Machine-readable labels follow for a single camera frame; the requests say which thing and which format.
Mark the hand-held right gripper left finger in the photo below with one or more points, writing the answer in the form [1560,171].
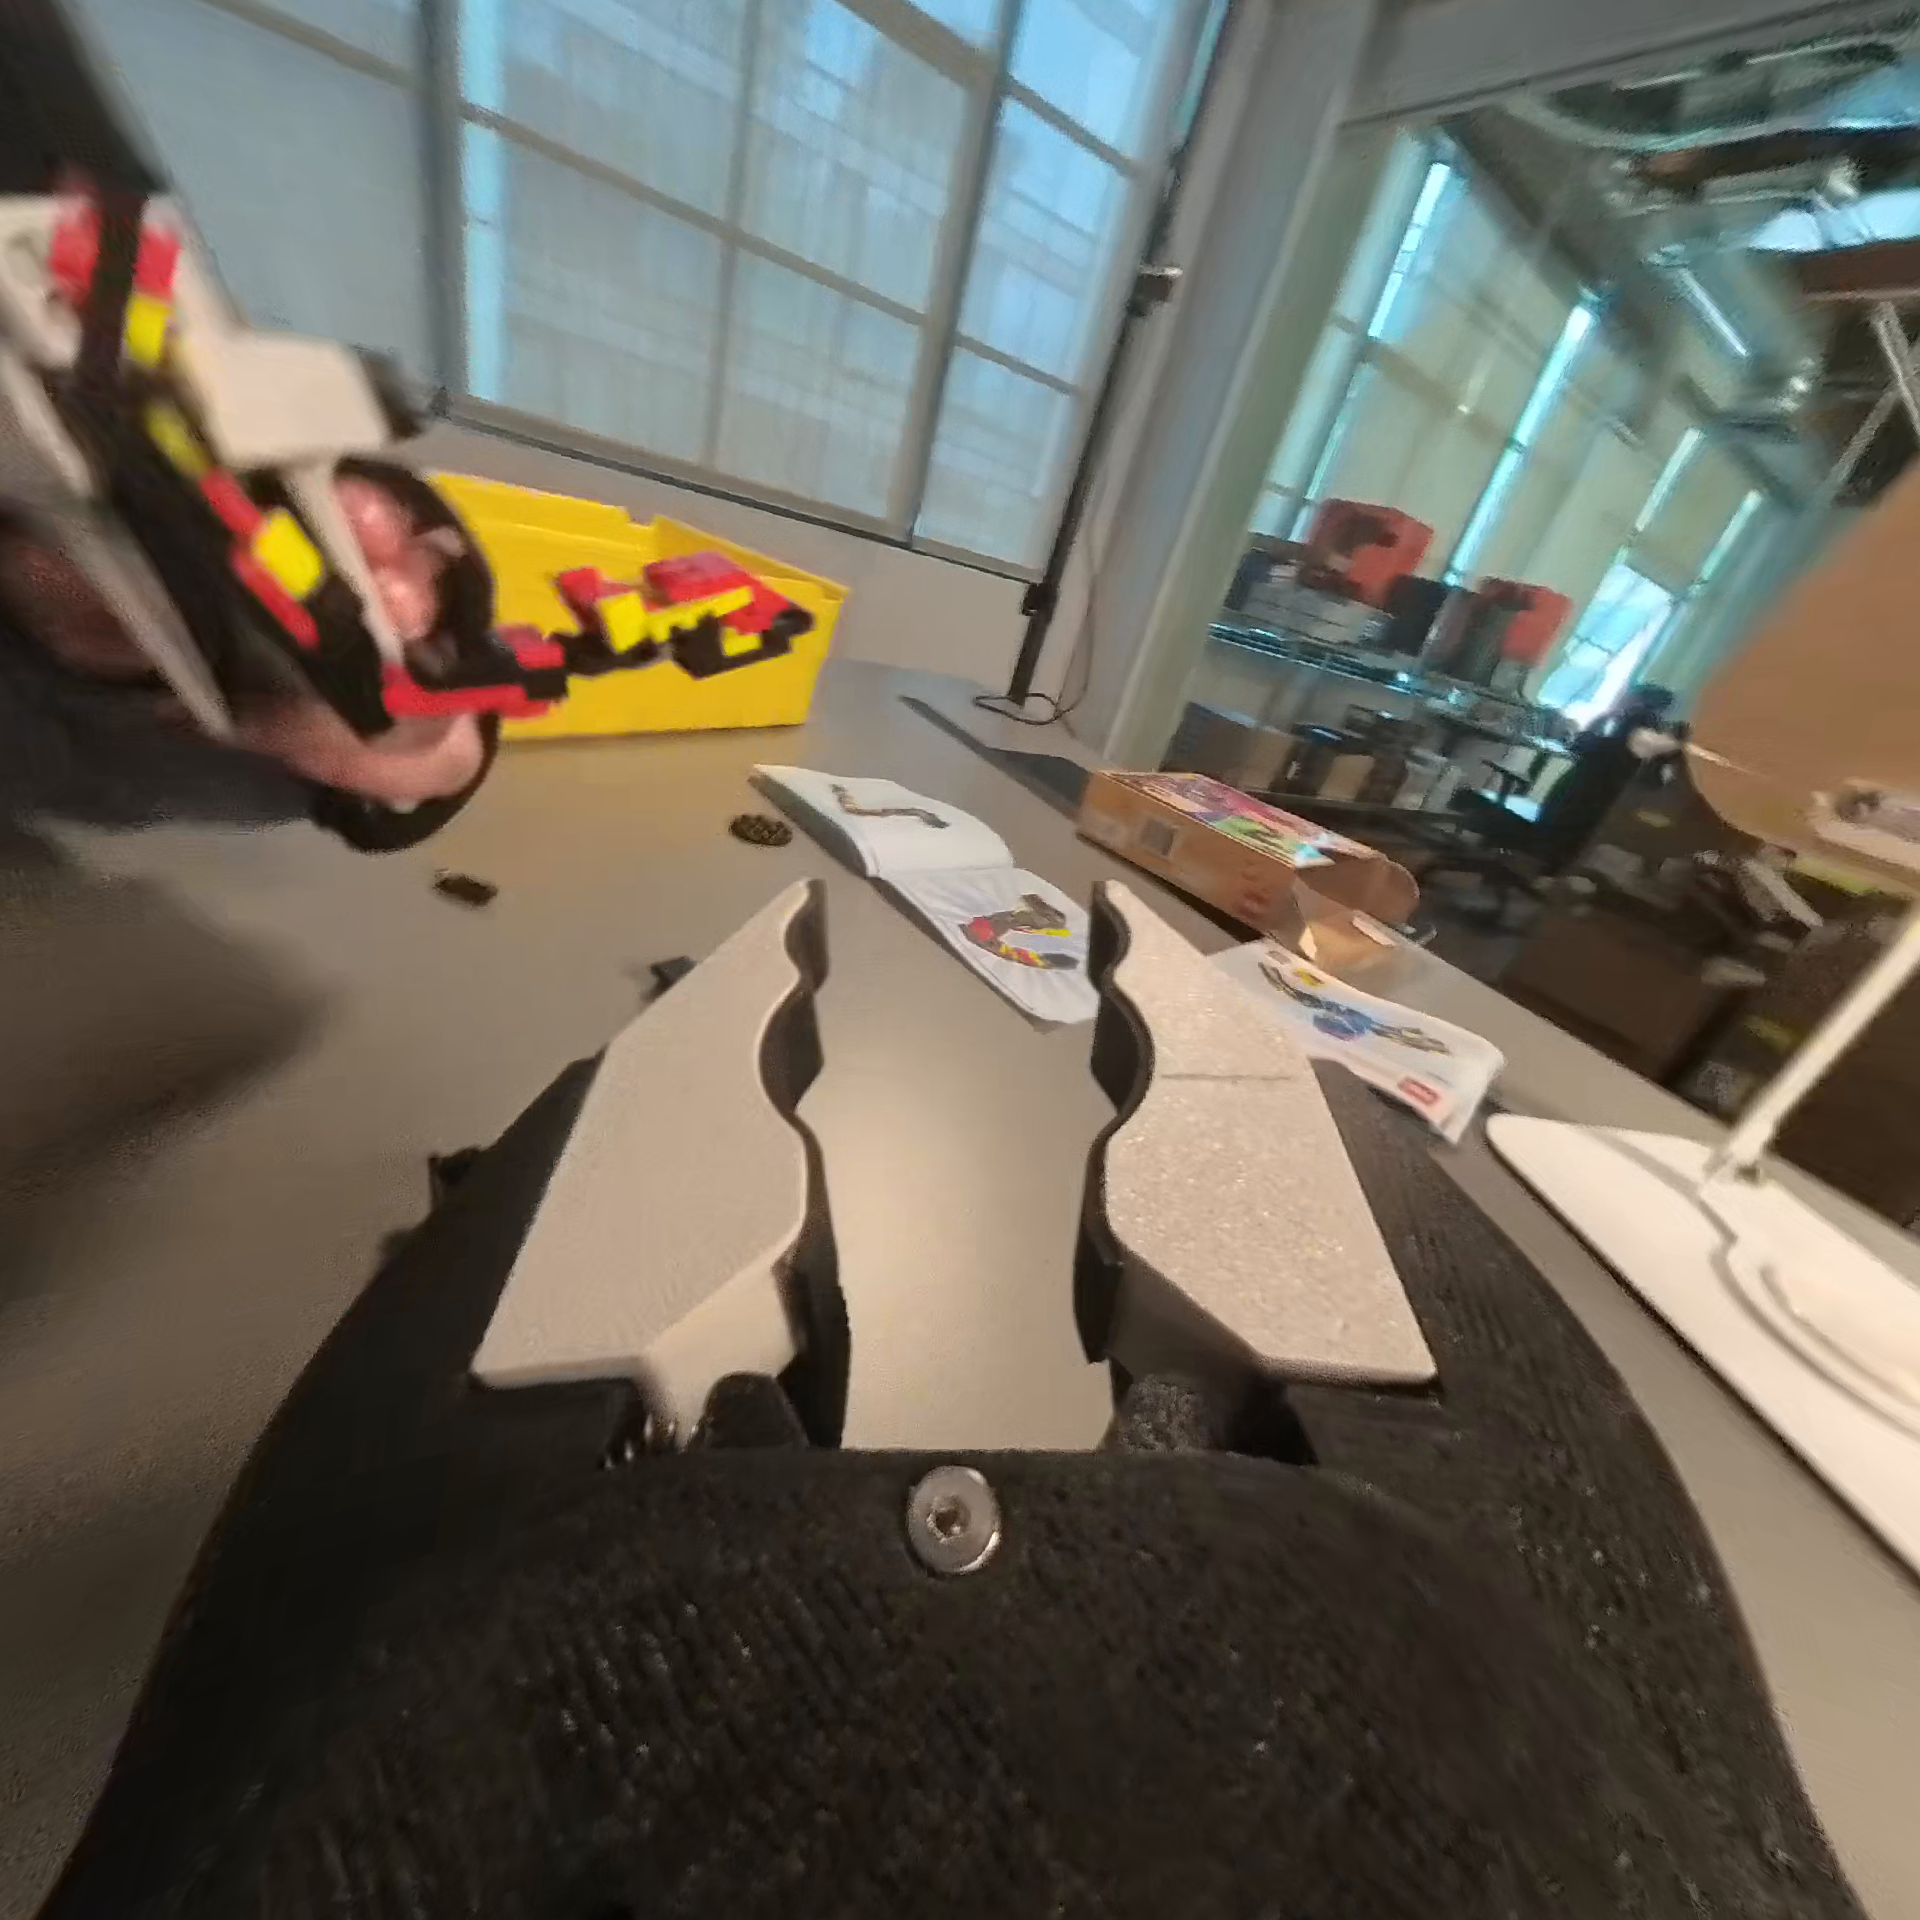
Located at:
[661,1200]

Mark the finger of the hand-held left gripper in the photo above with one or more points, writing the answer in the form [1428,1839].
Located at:
[90,584]
[284,382]

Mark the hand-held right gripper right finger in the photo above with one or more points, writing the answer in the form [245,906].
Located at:
[1261,1215]

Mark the red yellow lego figure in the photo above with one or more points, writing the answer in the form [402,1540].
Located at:
[645,615]

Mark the yellow plastic bin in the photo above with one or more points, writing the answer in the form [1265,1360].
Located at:
[630,691]

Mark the thin black lego piece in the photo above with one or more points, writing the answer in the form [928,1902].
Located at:
[465,888]

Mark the black round lego plate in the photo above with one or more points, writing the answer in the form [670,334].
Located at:
[760,831]

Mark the person's left hand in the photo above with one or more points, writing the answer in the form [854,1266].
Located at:
[391,571]

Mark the colourful cover booklet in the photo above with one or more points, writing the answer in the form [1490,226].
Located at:
[1364,1034]

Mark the orange cardboard box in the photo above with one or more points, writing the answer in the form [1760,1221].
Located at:
[1215,840]

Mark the open instruction booklet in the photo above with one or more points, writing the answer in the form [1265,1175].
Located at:
[960,885]

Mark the wooden head desk lamp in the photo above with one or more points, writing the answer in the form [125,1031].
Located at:
[1725,1274]

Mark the large grid window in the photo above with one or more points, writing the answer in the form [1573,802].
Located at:
[750,271]

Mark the black office chair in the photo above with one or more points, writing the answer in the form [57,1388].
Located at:
[1590,781]

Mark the red storage crate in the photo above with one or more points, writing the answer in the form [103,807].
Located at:
[1364,548]
[1523,619]

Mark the dark grey stand base plate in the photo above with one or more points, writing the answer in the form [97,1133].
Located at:
[1021,759]

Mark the black camera boom pole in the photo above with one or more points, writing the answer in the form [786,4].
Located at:
[1095,481]

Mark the silver spiral ventilation duct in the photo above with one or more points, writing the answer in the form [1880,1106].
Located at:
[1694,194]

